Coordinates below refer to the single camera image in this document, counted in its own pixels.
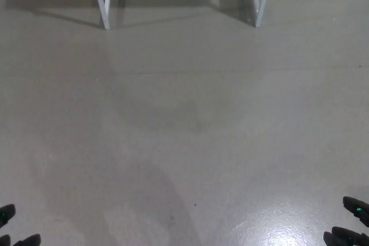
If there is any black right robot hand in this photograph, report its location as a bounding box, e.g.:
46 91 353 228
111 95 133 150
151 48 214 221
322 196 369 246

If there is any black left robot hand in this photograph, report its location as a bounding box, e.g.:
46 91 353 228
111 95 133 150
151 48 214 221
0 204 42 246

